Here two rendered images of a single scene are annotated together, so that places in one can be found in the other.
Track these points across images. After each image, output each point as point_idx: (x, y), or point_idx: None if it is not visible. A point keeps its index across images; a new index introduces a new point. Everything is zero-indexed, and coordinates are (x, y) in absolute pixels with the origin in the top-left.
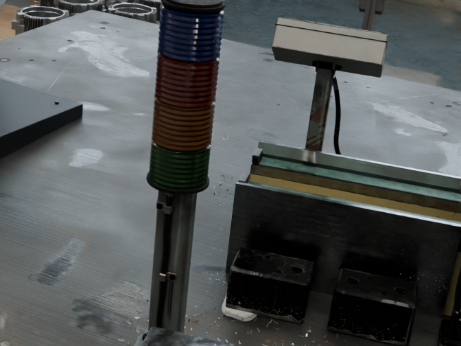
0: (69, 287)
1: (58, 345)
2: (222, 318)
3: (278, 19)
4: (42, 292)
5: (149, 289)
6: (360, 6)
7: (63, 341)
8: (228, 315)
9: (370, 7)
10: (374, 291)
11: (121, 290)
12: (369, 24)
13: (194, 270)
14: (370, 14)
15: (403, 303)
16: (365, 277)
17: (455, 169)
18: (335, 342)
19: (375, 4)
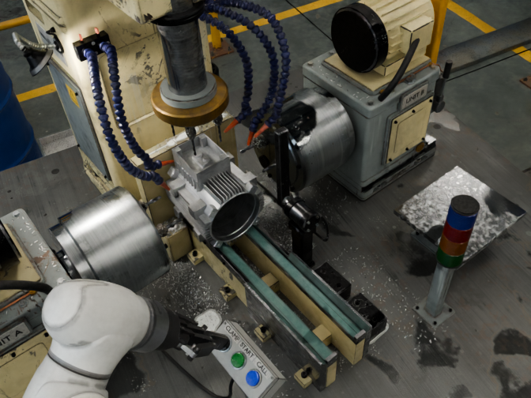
0: (453, 378)
1: (472, 340)
2: (391, 324)
3: (276, 377)
4: (468, 381)
5: (413, 358)
6: (219, 343)
7: (469, 342)
8: (387, 324)
9: (217, 334)
10: (335, 275)
11: (428, 364)
12: (224, 335)
13: (382, 362)
14: (220, 334)
15: (329, 264)
16: (330, 284)
17: (127, 386)
18: (352, 289)
19: (214, 332)
